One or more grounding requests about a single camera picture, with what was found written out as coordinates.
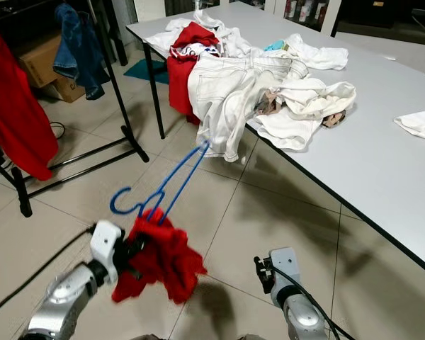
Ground brown cardboard box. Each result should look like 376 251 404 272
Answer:
17 31 90 104

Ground white crumpled garment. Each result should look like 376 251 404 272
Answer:
394 109 425 143

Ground white shirt tan sleeves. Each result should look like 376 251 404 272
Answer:
249 76 359 152

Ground black clothes rack silver rail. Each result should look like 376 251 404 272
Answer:
0 0 150 217

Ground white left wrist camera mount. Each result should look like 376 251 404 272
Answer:
89 220 125 286

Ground white t-shirt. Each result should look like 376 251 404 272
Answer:
283 33 350 72

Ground teal cloth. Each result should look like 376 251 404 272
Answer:
263 38 290 52

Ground white TV cabinet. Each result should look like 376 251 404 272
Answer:
261 0 425 45

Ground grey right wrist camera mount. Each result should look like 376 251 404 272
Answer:
268 246 302 310

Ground beige jeans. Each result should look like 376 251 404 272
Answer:
187 53 310 163

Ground red shirt white trim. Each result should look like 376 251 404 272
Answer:
0 25 60 182

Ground blue plastic hanger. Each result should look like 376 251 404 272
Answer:
109 139 212 227

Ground red jersey white print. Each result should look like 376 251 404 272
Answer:
166 21 221 125

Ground blue denim garment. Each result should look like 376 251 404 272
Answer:
52 2 111 101

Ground white rumpled clothes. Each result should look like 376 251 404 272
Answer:
144 11 253 62

